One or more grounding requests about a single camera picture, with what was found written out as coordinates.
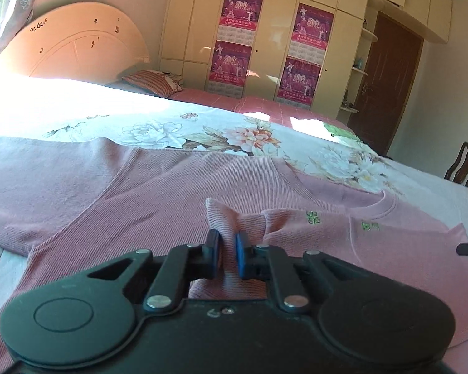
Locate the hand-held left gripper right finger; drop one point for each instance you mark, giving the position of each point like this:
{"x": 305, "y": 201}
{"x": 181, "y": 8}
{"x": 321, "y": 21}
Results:
{"x": 241, "y": 255}

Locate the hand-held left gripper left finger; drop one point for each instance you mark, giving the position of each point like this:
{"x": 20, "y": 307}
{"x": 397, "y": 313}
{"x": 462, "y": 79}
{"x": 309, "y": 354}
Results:
{"x": 213, "y": 255}

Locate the pink ribbed sweater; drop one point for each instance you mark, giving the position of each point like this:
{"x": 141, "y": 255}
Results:
{"x": 148, "y": 198}

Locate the dark wooden chair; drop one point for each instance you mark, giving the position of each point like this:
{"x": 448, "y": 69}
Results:
{"x": 462, "y": 163}

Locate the floral bed sheet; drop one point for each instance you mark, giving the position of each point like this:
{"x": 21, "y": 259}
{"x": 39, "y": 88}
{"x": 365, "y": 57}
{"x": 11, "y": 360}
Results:
{"x": 218, "y": 132}

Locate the pink checked bedspread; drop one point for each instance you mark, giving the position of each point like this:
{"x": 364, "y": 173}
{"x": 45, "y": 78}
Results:
{"x": 226, "y": 103}

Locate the green folded cloth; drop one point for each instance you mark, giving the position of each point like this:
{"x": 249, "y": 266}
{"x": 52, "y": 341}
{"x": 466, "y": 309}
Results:
{"x": 341, "y": 130}

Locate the patterned pillow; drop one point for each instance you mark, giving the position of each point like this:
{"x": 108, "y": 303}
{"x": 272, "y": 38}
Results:
{"x": 176, "y": 80}

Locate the brown wooden door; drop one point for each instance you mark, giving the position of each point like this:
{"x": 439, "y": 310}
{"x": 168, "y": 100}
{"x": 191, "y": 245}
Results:
{"x": 386, "y": 81}

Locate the striped orange pillow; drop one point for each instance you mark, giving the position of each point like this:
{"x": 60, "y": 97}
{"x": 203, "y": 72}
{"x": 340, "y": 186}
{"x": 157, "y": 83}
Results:
{"x": 146, "y": 80}

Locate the cream corner shelf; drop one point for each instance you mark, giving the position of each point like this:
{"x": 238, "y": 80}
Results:
{"x": 362, "y": 71}

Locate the cream wardrobe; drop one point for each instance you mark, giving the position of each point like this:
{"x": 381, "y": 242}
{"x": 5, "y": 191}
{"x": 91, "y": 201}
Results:
{"x": 273, "y": 27}

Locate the cream wooden headboard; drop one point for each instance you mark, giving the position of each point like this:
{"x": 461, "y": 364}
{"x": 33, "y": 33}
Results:
{"x": 74, "y": 43}

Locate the purple wall poster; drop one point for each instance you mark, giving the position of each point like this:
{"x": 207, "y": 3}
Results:
{"x": 299, "y": 81}
{"x": 231, "y": 66}
{"x": 312, "y": 27}
{"x": 241, "y": 11}

